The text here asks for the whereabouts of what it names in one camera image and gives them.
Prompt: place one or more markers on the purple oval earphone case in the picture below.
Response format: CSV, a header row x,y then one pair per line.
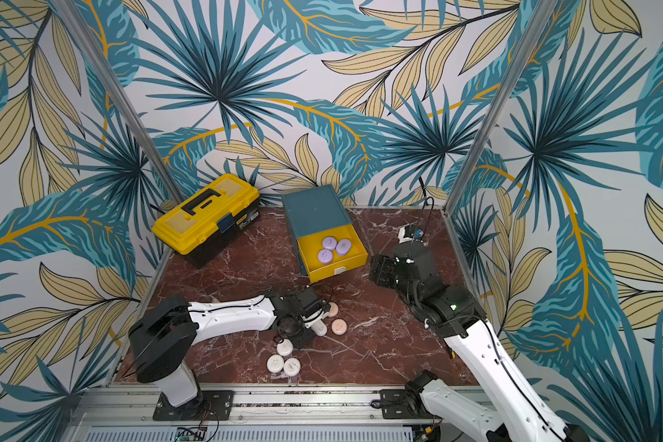
x,y
343,247

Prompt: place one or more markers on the purple round earphone case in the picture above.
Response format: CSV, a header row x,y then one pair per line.
x,y
329,243
325,256

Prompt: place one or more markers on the yellow and black toolbox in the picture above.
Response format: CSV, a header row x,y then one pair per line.
x,y
206,223

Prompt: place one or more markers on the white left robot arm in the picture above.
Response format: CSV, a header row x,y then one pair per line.
x,y
161,339

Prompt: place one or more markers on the white round earphone case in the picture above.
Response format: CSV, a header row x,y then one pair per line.
x,y
285,348
275,364
292,367

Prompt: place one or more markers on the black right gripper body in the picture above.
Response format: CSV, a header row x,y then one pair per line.
x,y
387,272

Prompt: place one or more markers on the yellow top drawer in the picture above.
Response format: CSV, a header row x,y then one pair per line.
x,y
310,245

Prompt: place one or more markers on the aluminium front rail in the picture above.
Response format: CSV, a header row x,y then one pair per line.
x,y
272,412

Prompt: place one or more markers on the teal drawer cabinet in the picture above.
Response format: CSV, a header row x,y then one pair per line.
x,y
312,211

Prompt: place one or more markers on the pink round earphone case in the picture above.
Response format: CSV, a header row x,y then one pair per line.
x,y
339,327
334,309

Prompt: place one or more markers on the white oval earphone case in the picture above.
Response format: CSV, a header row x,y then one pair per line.
x,y
319,328

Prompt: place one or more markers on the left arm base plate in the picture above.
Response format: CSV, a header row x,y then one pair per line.
x,y
214,404

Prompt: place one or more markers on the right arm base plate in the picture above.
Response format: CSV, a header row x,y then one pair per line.
x,y
396,404

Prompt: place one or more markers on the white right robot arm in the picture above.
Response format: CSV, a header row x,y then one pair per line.
x,y
457,318

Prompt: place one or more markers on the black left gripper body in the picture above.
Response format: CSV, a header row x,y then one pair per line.
x,y
298,334

